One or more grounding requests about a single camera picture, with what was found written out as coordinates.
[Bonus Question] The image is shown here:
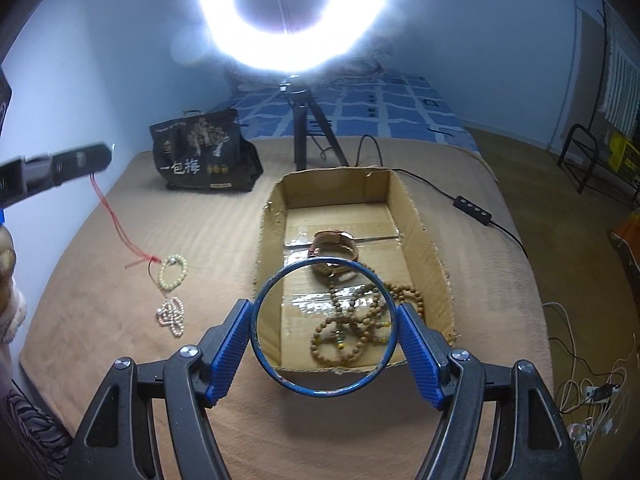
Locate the orange covered furniture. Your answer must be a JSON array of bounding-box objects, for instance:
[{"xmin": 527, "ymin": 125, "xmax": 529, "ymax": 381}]
[{"xmin": 608, "ymin": 208, "xmax": 640, "ymax": 288}]

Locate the green jade pendant red cord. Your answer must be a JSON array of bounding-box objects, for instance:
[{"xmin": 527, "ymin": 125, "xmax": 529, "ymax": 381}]
[{"xmin": 88, "ymin": 171, "xmax": 164, "ymax": 281}]

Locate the white knitted garment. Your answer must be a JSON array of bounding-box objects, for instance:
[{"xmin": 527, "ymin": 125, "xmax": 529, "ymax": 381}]
[{"xmin": 599, "ymin": 3, "xmax": 639, "ymax": 138}]

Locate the cardboard box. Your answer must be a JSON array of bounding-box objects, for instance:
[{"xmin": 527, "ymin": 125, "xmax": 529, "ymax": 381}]
[{"xmin": 256, "ymin": 167, "xmax": 457, "ymax": 373}]

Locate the white cables and power strip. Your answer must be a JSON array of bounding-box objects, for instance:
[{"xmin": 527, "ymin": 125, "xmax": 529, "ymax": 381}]
[{"xmin": 541, "ymin": 300, "xmax": 637, "ymax": 466}]

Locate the black power cable with switch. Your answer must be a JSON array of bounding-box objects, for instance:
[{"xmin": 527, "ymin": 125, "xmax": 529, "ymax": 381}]
[{"xmin": 309, "ymin": 131, "xmax": 532, "ymax": 261}]

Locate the blue patterned bedsheet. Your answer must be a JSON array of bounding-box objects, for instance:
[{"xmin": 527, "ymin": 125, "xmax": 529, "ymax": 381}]
[{"xmin": 212, "ymin": 70, "xmax": 480, "ymax": 154}]

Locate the yellow box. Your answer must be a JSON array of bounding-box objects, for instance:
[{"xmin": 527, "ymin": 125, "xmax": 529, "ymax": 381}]
[{"xmin": 608, "ymin": 130, "xmax": 639, "ymax": 174}]

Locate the black clothes rack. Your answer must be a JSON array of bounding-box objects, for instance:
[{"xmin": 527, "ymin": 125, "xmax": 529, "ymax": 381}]
[{"xmin": 556, "ymin": 0, "xmax": 639, "ymax": 208}]

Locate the black tripod stand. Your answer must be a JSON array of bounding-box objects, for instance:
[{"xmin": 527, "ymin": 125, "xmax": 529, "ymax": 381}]
[{"xmin": 280, "ymin": 75, "xmax": 349, "ymax": 170}]

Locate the cream bead bracelet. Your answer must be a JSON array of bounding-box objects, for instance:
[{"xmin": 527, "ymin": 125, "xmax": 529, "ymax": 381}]
[{"xmin": 157, "ymin": 252, "xmax": 190, "ymax": 292}]

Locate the black snack bag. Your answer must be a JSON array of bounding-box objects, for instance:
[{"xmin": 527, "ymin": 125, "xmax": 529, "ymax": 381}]
[{"xmin": 150, "ymin": 107, "xmax": 264, "ymax": 192}]

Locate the white ring light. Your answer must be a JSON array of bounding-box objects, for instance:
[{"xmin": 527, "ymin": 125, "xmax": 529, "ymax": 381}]
[{"xmin": 198, "ymin": 0, "xmax": 388, "ymax": 75}]

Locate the brown wooden bead necklace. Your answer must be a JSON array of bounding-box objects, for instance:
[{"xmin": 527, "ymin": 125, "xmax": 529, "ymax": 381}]
[{"xmin": 309, "ymin": 271, "xmax": 426, "ymax": 366}]

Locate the white pearl necklace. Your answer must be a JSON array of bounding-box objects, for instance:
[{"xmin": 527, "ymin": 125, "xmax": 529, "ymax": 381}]
[{"xmin": 155, "ymin": 294, "xmax": 187, "ymax": 339}]

